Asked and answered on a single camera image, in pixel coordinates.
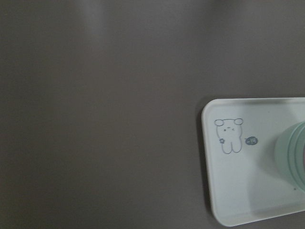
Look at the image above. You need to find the cream rabbit tray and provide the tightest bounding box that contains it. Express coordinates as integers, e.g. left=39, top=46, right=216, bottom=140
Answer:
left=201, top=97, right=305, bottom=227

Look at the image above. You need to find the small pink bowl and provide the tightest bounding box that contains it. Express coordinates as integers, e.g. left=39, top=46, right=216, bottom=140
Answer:
left=301, top=146, right=305, bottom=183

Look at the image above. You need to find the lower green bowls stack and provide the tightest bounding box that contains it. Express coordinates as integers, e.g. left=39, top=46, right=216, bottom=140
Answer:
left=274, top=122, right=305, bottom=192

